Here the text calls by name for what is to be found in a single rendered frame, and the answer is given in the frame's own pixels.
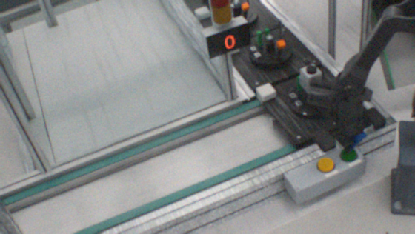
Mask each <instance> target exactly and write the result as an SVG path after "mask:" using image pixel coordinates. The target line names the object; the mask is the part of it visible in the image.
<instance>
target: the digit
mask: <svg viewBox="0 0 415 234"><path fill-rule="evenodd" d="M220 43H221V48H222V53H226V52H227V51H230V50H233V49H235V48H239V40H238V35H237V29H235V30H232V31H230V32H226V33H223V34H220Z"/></svg>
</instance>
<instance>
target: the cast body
mask: <svg viewBox="0 0 415 234"><path fill-rule="evenodd" d="M312 78H317V79H319V80H322V72H321V71H320V70H318V69H317V67H316V65H315V64H311V65H309V66H307V67H304V68H302V69H300V76H299V84H300V85H301V86H303V89H304V90H305V91H306V92H308V90H309V87H310V82H311V79H312Z"/></svg>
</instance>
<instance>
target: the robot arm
mask: <svg viewBox="0 0 415 234"><path fill-rule="evenodd" d="M413 15H415V0H406V1H404V2H403V3H400V4H397V5H391V6H390V7H388V8H386V9H385V12H384V13H383V16H382V18H381V19H380V20H379V23H378V24H377V25H376V27H375V28H374V29H373V32H372V33H371V34H370V36H369V37H368V39H367V40H366V42H365V44H364V45H363V47H362V49H360V51H359V52H358V53H357V54H356V55H354V56H352V58H350V59H349V60H348V62H346V63H345V64H344V67H343V70H342V71H341V72H339V73H338V74H337V75H336V78H335V81H334V82H329V81H323V80H319V79H317V78H312V79H311V82H310V87H309V90H308V97H307V103H308V104H312V105H316V106H320V113H321V115H322V116H324V117H325V118H327V117H329V116H330V117H331V118H332V119H333V124H335V125H337V126H338V127H337V128H335V129H333V130H331V131H329V132H328V130H327V129H326V128H325V127H324V128H322V129H320V130H317V131H316V132H314V133H313V134H312V139H313V141H314V142H315V143H316V144H317V145H318V147H319V149H321V150H322V152H323V153H326V152H327V151H330V150H332V149H336V143H337V142H336V140H337V141H338V143H340V144H341V146H342V147H344V148H345V152H346V153H350V152H351V151H352V150H353V149H354V147H355V146H357V145H358V143H359V142H361V141H362V140H363V139H364V138H366V137H367V134H366V133H365V132H364V129H365V128H367V127H369V126H370V125H371V124H372V125H373V129H374V130H378V129H380V128H382V127H384V126H385V122H386V120H385V117H384V116H383V115H382V114H381V113H380V112H379V111H378V110H377V109H376V108H375V107H371V108H370V109H367V110H363V102H364V101H366V102H371V98H372V95H373V93H374V92H373V90H370V89H368V87H364V86H365V85H366V81H367V79H368V76H369V72H370V70H371V68H372V66H373V65H374V63H375V62H376V60H377V59H378V58H379V56H380V54H381V53H382V51H383V50H384V49H385V47H386V46H387V44H388V42H389V41H390V40H391V39H392V37H393V35H394V33H398V32H404V33H413V34H415V17H409V16H413ZM412 109H413V110H412V114H411V118H414V123H415V89H414V95H413V101H412Z"/></svg>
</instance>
